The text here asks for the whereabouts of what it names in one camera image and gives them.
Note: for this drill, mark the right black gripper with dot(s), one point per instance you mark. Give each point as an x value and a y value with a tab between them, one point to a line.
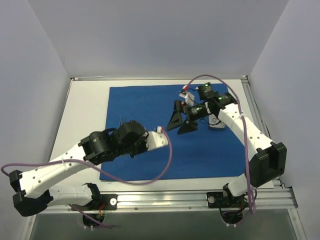
185	116

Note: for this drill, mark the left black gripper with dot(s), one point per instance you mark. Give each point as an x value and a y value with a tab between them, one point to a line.
141	149

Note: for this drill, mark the metal instrument tray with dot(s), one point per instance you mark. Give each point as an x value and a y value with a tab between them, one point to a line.
221	126

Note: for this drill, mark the blue surgical cloth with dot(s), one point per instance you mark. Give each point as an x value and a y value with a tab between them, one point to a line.
203	153

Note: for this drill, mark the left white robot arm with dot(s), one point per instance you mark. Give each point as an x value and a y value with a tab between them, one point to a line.
37	189

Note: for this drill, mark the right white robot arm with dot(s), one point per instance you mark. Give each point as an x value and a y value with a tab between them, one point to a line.
227	108

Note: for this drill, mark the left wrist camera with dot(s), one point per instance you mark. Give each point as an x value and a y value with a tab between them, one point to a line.
156	139

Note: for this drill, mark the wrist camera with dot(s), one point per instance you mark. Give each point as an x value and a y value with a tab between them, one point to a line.
156	139
188	97

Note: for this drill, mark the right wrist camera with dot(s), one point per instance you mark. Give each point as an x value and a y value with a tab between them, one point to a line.
188	97

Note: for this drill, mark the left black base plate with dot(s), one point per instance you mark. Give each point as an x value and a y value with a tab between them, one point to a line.
109	202

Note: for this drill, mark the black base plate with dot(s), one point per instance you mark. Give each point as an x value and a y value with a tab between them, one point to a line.
109	202
219	199

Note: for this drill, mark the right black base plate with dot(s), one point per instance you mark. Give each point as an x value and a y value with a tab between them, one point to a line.
219	199

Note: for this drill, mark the front aluminium rail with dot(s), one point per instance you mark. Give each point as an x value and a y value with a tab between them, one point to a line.
196	200

